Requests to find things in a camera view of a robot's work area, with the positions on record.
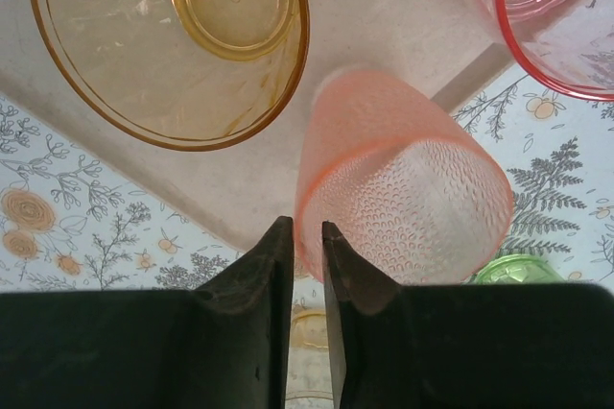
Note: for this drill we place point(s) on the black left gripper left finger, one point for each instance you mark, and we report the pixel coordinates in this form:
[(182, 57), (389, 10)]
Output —
[(120, 351)]

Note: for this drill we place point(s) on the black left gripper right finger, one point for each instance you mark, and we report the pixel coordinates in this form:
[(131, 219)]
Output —
[(479, 351)]

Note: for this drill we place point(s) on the pink rectangular tray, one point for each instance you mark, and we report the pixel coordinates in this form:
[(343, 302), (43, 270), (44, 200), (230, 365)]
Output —
[(384, 20)]

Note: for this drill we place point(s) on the salmon textured plastic glass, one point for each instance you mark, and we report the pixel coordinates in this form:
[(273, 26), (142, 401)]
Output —
[(408, 198)]

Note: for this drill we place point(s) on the pink plastic glass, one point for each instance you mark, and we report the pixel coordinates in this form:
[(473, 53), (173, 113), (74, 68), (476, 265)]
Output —
[(551, 10)]

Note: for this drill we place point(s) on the floral tablecloth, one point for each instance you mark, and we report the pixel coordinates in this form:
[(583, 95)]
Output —
[(72, 236)]

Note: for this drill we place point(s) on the amber smooth plastic glass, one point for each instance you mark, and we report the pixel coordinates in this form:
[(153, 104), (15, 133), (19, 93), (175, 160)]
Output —
[(168, 68)]

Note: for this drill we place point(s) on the small green plastic glass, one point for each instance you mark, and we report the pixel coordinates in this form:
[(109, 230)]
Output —
[(518, 270)]

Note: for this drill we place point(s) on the amber faceted plastic glass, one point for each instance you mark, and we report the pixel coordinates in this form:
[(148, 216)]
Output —
[(309, 327)]

